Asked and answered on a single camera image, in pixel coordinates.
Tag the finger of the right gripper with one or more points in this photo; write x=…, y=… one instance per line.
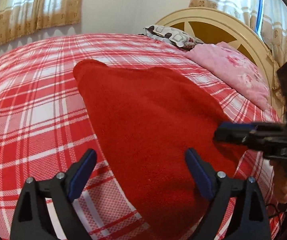
x=230, y=127
x=232, y=136

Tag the red knitted sweater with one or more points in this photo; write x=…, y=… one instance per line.
x=145, y=120

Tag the right hand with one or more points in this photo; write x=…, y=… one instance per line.
x=280, y=182

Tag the pink floral blanket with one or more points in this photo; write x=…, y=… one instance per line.
x=233, y=68

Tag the grey patterned pillow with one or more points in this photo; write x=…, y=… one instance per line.
x=172, y=36

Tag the red white plaid bedsheet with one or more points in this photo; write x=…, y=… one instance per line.
x=44, y=126

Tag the cream wooden headboard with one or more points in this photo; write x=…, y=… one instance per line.
x=213, y=26

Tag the beige patterned curtain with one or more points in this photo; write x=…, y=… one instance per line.
x=20, y=18

